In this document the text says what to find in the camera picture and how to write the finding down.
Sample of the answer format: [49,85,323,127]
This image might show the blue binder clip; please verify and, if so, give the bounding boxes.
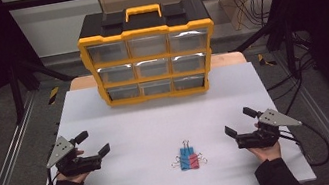
[169,154,192,174]
[179,138,195,158]

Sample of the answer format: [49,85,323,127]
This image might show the black metal stand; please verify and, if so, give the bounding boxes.
[229,16,303,88]
[4,50,83,126]

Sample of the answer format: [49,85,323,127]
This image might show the black floor cables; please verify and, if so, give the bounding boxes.
[258,26,326,119]

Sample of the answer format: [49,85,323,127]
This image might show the red binder clip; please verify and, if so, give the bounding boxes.
[187,151,210,171]

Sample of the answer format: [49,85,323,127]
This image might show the left hand-held gripper black cable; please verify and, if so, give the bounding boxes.
[44,165,64,185]

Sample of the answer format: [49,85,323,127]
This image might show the set of clear organizer drawers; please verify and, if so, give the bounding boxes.
[86,25,218,106]

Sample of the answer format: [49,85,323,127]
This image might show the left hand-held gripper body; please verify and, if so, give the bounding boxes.
[42,129,104,181]

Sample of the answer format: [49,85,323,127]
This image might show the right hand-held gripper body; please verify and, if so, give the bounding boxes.
[231,103,305,153]

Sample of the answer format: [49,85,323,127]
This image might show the person's left hand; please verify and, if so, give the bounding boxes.
[52,148,93,185]

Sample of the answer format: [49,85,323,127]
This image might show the right hand-held gripper black cable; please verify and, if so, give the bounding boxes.
[278,117,329,172]

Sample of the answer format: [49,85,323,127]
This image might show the yellow black drawer organizer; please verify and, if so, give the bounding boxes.
[72,0,226,113]

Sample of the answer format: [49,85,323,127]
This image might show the person's right hand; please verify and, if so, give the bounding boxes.
[246,139,284,165]

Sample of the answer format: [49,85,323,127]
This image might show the hand-held gripper black cable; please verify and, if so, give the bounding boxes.
[278,117,329,172]
[44,165,64,185]

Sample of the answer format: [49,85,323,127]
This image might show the white table mat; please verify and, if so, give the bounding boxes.
[16,52,318,185]

